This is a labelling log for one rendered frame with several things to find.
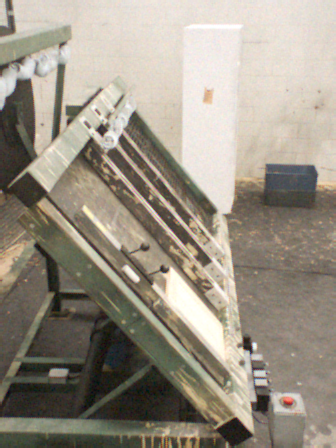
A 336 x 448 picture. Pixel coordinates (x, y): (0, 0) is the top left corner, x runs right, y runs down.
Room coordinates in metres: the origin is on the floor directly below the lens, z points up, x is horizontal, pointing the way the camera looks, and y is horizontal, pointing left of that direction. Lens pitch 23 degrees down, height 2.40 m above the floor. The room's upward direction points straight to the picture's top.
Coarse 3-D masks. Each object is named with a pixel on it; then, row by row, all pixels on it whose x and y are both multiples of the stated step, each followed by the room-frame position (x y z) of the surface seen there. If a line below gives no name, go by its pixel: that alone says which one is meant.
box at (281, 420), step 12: (276, 396) 1.75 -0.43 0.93; (288, 396) 1.75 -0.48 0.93; (300, 396) 1.75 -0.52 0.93; (276, 408) 1.68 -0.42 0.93; (300, 408) 1.68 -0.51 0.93; (276, 420) 1.66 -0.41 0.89; (288, 420) 1.65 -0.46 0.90; (300, 420) 1.65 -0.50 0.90; (276, 432) 1.66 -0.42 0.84; (288, 432) 1.65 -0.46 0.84; (300, 432) 1.65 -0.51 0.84; (276, 444) 1.66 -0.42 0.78; (288, 444) 1.65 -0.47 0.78; (300, 444) 1.65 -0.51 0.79
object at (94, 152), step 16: (96, 144) 2.48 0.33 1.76; (96, 160) 2.48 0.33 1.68; (112, 176) 2.47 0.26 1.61; (128, 192) 2.47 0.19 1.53; (128, 208) 2.47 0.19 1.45; (144, 208) 2.46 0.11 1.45; (144, 224) 2.46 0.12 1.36; (160, 224) 2.46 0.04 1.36; (160, 240) 2.46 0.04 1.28; (176, 240) 2.49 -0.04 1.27; (176, 256) 2.46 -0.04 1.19; (192, 256) 2.50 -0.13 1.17; (208, 288) 2.45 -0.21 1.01; (224, 304) 2.44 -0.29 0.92
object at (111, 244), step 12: (84, 216) 1.94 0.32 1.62; (96, 228) 1.94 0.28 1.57; (108, 240) 1.94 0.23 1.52; (120, 252) 1.94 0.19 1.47; (120, 264) 1.94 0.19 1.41; (144, 288) 1.93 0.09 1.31; (156, 288) 1.95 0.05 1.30; (168, 300) 1.96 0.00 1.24; (180, 312) 1.96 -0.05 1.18; (180, 324) 1.93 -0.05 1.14; (192, 336) 1.92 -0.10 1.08; (204, 348) 1.92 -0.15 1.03; (216, 360) 1.92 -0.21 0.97; (228, 372) 1.91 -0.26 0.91
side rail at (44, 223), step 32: (32, 224) 1.70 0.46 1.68; (64, 224) 1.72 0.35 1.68; (64, 256) 1.70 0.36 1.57; (96, 256) 1.73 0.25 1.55; (96, 288) 1.69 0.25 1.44; (128, 288) 1.74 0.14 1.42; (128, 320) 1.69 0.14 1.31; (160, 352) 1.68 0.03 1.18; (192, 384) 1.68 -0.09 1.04; (224, 416) 1.67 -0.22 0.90
